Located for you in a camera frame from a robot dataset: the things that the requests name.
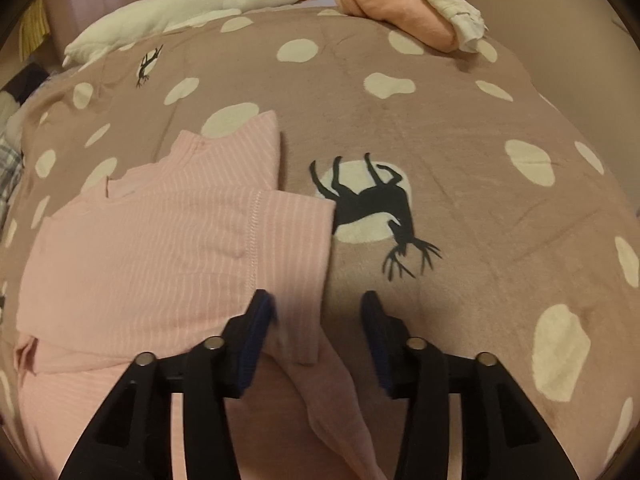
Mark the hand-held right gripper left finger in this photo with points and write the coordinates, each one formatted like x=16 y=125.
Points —
x=255 y=345

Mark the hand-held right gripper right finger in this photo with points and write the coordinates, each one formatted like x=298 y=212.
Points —
x=380 y=345

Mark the pink striped long-sleeve shirt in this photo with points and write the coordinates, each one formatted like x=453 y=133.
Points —
x=150 y=240

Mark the brown spotted blanket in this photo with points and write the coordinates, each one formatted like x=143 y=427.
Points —
x=450 y=235

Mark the grey plaid pillow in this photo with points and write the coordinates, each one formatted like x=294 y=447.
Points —
x=7 y=175

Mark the folded pink garment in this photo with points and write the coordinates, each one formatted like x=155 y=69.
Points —
x=400 y=15

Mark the white goose plush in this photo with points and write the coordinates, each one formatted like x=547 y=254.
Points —
x=175 y=15

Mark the dark garment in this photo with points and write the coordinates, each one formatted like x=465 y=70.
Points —
x=22 y=82

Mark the straw fringe decoration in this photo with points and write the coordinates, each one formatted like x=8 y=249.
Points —
x=34 y=30

